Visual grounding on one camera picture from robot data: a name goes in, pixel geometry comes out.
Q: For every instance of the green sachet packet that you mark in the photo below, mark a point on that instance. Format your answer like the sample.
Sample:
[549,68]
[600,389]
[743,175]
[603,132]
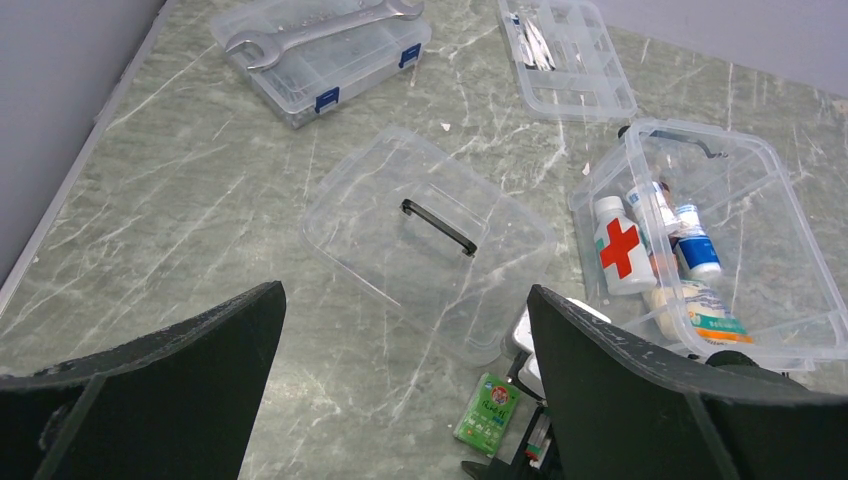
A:
[487,415]

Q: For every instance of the blue white bandage roll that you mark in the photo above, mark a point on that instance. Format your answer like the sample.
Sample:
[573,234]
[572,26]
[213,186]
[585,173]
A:
[694,249]

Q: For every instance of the clear kit lid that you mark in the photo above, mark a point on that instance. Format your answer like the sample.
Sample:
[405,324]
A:
[438,244]

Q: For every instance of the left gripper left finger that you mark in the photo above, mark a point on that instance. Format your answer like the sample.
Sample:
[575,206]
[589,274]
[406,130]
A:
[177,403]

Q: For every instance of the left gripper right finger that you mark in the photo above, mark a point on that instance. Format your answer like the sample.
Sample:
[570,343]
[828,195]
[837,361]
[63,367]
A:
[625,408]

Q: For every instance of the metal tweezers in tray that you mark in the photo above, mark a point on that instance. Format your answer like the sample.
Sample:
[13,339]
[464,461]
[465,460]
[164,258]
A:
[534,50]

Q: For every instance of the clear box with blue latches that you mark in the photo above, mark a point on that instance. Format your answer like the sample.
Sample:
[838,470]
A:
[312,79]

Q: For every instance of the clear divided organizer tray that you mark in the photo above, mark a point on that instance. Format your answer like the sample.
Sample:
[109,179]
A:
[589,83]

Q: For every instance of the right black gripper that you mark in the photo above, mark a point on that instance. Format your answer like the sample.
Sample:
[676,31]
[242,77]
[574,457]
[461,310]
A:
[535,456]

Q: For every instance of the small bandage roll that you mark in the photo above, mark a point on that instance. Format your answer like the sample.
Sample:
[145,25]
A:
[644,207]

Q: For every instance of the clear medicine kit box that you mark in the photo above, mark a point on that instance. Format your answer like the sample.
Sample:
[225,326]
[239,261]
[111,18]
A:
[775,281]

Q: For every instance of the silver wrench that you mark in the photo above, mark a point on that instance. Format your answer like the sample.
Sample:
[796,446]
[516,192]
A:
[273,45]

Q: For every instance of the white medicine bottle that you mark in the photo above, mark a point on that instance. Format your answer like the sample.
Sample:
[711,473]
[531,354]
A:
[623,258]

